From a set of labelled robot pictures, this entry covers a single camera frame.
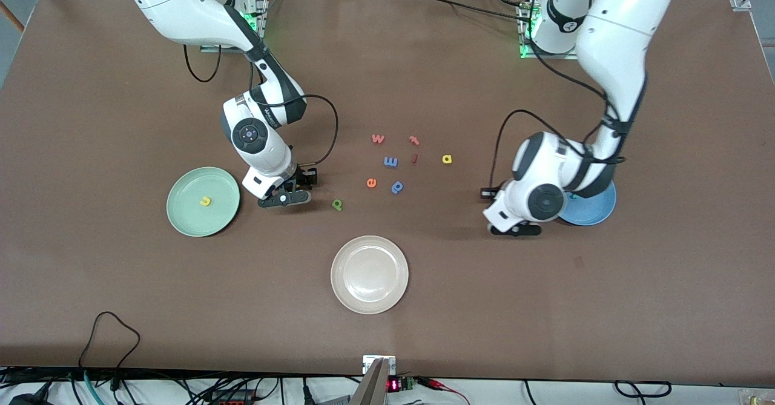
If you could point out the green foam letter p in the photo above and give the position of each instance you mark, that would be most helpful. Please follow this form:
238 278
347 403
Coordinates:
339 207

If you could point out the power strip with red switches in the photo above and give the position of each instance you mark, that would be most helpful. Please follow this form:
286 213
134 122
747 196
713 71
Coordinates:
233 400

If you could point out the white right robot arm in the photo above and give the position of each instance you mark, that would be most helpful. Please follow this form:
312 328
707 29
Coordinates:
181 5

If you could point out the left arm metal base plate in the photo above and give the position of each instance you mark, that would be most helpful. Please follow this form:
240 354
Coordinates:
548 56

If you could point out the aluminium corner bracket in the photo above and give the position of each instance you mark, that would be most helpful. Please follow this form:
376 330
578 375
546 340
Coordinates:
740 0

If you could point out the green plate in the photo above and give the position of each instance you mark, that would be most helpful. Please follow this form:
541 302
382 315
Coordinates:
187 211

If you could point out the blue foam letter m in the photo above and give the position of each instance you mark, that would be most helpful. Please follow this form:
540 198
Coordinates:
391 158

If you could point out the beige plate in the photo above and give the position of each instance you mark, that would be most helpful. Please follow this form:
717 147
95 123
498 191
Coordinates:
369 275

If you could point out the grey metal camera post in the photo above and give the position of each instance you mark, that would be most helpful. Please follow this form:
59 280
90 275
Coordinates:
372 390

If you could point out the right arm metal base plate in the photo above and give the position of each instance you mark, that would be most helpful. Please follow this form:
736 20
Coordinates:
263 23

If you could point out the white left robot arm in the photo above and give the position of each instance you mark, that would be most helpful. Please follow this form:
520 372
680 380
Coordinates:
617 29

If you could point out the blue plate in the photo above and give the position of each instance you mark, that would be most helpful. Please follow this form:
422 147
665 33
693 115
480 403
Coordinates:
596 211

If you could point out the white mounting bracket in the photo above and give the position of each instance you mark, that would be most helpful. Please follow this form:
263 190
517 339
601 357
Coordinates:
392 364

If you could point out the pink foam letter w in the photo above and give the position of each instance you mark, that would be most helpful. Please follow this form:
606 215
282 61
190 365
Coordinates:
378 140

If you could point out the red LED display module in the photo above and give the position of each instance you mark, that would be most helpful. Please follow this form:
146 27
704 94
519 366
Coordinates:
393 385

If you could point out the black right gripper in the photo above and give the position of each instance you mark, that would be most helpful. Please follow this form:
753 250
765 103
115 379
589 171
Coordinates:
304 178

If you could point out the blue foam letter p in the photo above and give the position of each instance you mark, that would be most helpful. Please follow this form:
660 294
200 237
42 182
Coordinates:
393 190

